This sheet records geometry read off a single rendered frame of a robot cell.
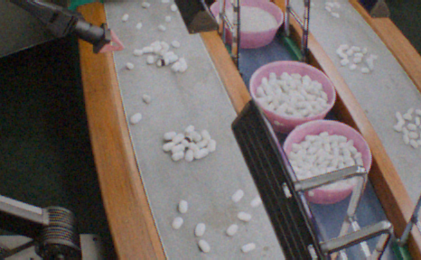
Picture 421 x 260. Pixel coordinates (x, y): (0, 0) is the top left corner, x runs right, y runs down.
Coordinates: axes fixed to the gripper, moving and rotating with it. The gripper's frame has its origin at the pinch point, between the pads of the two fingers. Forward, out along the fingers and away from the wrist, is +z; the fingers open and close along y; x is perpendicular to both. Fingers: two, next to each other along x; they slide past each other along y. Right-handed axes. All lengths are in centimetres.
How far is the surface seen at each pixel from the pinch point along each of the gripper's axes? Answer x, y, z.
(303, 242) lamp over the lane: -30, -97, 2
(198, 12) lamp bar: -30.3, -25.1, -1.2
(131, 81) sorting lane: 7.4, -3.1, 9.3
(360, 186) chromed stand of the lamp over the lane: -38, -86, 16
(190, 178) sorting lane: 2.3, -45.0, 16.9
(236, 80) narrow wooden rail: -13.4, -13.7, 30.5
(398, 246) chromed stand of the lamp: -26, -84, 56
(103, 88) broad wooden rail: 11.5, -6.5, 0.6
